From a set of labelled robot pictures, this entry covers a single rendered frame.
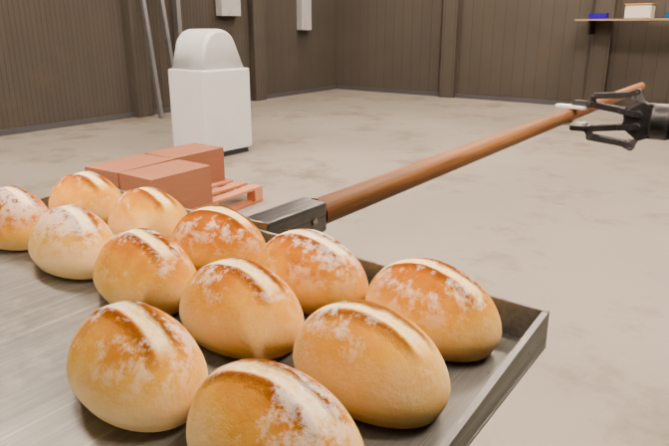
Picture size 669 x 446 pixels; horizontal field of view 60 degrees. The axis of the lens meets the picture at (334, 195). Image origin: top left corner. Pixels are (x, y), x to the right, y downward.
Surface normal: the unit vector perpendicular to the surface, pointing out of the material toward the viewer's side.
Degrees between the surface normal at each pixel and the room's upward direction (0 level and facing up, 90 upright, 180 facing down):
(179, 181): 90
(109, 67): 90
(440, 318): 65
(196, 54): 80
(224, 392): 41
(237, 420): 47
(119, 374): 61
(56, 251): 71
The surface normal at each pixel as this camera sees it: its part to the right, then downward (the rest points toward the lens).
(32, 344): 0.00, -0.96
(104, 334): -0.41, -0.56
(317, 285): -0.18, -0.07
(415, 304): -0.51, -0.33
